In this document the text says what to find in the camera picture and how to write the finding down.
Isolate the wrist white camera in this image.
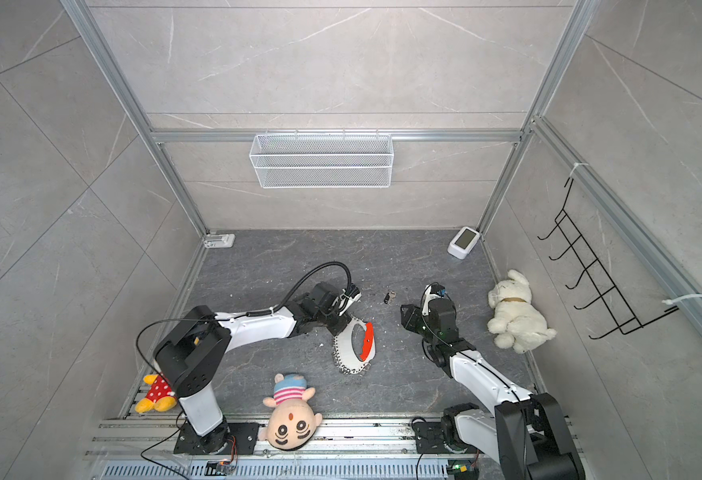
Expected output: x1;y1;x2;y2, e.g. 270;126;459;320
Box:
337;284;361;315
421;282;446;317

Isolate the yellow red plush toy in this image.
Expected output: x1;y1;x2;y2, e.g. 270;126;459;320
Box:
135;374;178;414

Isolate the white plush dog toy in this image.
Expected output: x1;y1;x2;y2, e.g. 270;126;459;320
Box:
487;269;557;354

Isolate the black wire hook rack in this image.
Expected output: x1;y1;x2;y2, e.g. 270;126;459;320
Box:
537;178;679;341

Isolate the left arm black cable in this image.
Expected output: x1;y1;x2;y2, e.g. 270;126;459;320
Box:
135;261;353;385

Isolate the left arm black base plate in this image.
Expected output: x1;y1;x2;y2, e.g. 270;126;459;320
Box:
173;421;260;456

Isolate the white wire mesh basket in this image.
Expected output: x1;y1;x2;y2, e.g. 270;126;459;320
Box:
249;133;395;189

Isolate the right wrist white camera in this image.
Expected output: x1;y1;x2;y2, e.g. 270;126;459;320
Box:
421;282;446;317

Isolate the white digital clock device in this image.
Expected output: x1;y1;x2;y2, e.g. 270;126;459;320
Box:
447;226;480;260

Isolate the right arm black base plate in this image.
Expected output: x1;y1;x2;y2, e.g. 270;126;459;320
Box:
410;417;467;454

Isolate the white wall socket box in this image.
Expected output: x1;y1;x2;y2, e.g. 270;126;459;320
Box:
203;234;236;249

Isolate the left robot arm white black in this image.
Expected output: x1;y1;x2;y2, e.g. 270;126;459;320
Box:
153;282;360;439

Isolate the plush doll striped hat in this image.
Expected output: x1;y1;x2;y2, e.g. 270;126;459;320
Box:
258;373;323;451

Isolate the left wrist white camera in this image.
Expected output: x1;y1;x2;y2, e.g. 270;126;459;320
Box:
337;284;361;315

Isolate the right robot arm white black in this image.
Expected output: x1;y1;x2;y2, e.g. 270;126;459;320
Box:
400;293;586;479

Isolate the metal keyring holder red handle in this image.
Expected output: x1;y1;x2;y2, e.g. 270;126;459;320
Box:
333;317;376;375

